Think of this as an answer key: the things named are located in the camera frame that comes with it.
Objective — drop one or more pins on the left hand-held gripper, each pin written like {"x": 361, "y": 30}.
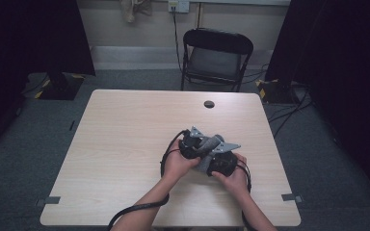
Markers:
{"x": 191, "y": 141}

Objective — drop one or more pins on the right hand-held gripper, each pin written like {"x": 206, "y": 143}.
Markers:
{"x": 224, "y": 163}

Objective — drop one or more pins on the grey towel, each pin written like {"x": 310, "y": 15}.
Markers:
{"x": 207, "y": 146}

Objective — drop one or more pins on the person's right hand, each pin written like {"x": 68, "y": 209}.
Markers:
{"x": 236, "y": 183}

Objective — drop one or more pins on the person's left hand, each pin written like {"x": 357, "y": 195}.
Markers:
{"x": 176, "y": 165}

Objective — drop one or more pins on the grey tape strip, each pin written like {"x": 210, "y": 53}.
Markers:
{"x": 289, "y": 197}
{"x": 51, "y": 200}

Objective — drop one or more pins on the black stand base yellow tape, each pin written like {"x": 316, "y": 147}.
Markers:
{"x": 59, "y": 88}
{"x": 276, "y": 93}

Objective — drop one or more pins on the black folding chair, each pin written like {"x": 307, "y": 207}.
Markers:
{"x": 216, "y": 41}

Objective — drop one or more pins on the small black floor strip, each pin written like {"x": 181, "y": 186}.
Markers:
{"x": 72, "y": 125}

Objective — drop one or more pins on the beige hanging cloth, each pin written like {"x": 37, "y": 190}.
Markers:
{"x": 131, "y": 9}

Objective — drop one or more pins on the black curtain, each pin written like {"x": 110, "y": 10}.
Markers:
{"x": 29, "y": 48}
{"x": 343, "y": 64}

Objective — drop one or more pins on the white wall socket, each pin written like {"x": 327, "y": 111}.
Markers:
{"x": 178, "y": 5}

